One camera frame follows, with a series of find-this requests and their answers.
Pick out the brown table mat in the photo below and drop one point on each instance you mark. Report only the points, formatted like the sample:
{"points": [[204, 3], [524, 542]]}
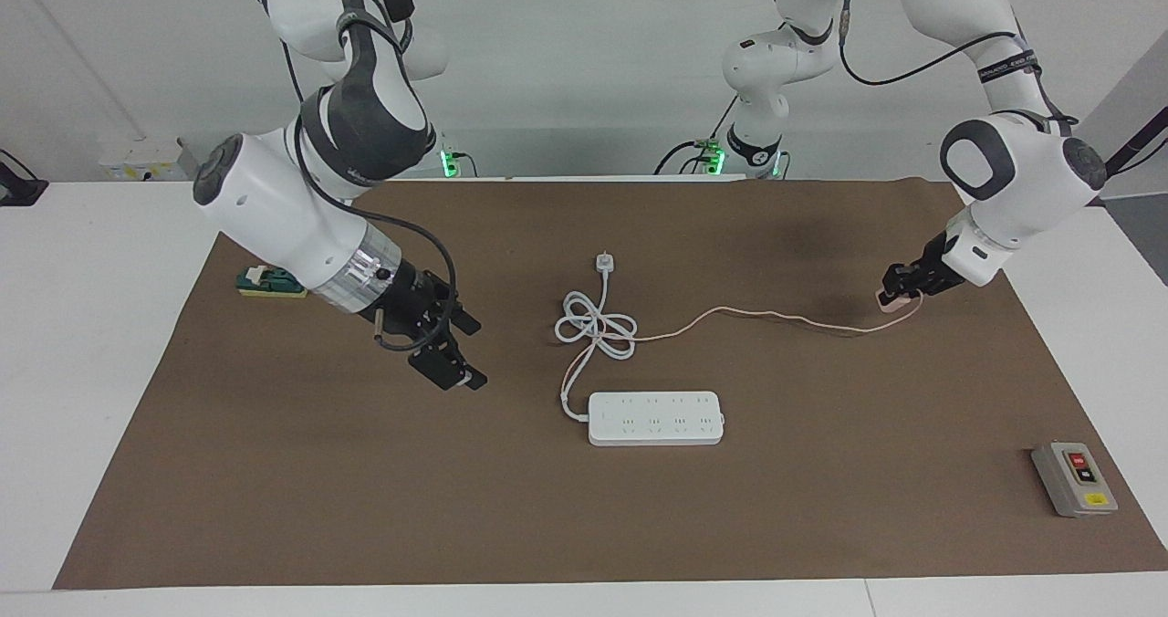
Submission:
{"points": [[365, 489]]}

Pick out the white power strip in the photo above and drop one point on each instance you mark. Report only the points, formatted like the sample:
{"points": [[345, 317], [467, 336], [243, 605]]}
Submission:
{"points": [[655, 418]]}

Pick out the white box with yellow labels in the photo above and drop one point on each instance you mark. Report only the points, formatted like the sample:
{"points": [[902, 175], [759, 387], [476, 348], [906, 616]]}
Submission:
{"points": [[141, 161]]}

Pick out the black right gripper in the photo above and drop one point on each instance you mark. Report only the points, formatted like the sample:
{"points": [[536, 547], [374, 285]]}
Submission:
{"points": [[411, 302]]}

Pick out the grey on-off switch box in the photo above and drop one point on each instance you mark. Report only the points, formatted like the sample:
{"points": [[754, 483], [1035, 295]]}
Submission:
{"points": [[1075, 478]]}

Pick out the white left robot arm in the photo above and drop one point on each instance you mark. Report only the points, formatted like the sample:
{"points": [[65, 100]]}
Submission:
{"points": [[1013, 165]]}

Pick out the green block with white clip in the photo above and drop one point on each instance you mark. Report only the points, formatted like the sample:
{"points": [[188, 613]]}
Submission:
{"points": [[269, 282]]}

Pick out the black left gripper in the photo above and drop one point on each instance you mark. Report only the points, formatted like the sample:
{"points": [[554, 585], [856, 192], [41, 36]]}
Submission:
{"points": [[938, 270]]}

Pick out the pink charger adapter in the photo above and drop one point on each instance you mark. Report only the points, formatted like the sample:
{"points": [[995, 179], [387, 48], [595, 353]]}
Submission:
{"points": [[892, 304]]}

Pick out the black clamp device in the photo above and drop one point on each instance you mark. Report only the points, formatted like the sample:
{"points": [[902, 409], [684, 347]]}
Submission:
{"points": [[18, 188]]}

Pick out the black slanted pole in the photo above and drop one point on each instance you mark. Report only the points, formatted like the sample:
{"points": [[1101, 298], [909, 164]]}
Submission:
{"points": [[1136, 142]]}

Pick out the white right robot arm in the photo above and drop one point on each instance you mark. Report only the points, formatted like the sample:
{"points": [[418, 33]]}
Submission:
{"points": [[292, 215]]}

